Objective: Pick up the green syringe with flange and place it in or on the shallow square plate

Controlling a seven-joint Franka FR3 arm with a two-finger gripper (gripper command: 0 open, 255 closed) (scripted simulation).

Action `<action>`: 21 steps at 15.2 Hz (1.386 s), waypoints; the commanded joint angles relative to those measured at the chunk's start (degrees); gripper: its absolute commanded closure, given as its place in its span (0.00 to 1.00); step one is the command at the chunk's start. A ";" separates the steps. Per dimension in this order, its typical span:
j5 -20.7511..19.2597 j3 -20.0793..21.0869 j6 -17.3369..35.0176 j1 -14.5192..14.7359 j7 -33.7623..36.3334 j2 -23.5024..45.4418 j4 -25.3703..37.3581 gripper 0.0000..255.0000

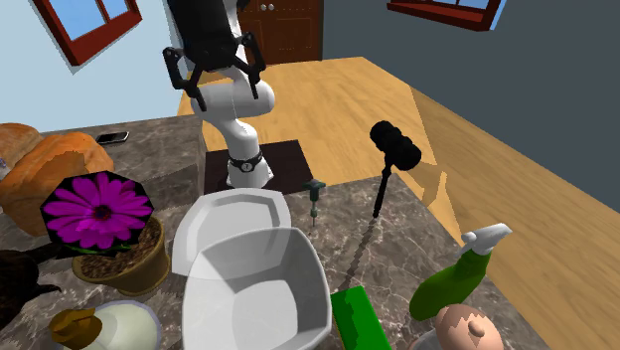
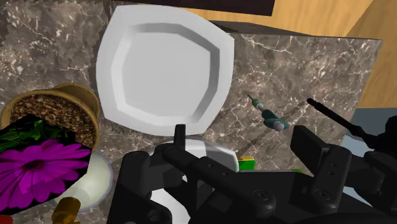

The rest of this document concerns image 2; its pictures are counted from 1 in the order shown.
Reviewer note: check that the potted purple flower plant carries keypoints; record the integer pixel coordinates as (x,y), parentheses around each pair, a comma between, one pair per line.
(37,167)

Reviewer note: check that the large white square plate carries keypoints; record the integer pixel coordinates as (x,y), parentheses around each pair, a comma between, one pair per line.
(164,71)

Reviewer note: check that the black thin rod tool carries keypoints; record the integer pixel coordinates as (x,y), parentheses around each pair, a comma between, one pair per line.
(335,116)

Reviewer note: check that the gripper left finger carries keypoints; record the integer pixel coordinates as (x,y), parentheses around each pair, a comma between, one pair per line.
(217,175)

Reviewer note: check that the small red object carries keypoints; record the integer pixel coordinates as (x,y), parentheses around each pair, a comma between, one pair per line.
(4,220)

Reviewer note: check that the teal grey screwdriver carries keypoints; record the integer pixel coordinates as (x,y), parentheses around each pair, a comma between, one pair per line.
(271,121)

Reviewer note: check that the gold brown cylinder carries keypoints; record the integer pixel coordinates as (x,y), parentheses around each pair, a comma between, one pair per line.
(65,211)

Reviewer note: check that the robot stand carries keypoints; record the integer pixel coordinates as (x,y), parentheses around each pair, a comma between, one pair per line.
(204,5)

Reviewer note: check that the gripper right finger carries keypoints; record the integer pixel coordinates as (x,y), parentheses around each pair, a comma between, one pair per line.
(330,173)

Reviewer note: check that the green box with gold top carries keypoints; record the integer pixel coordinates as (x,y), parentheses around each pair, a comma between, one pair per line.
(246,163)

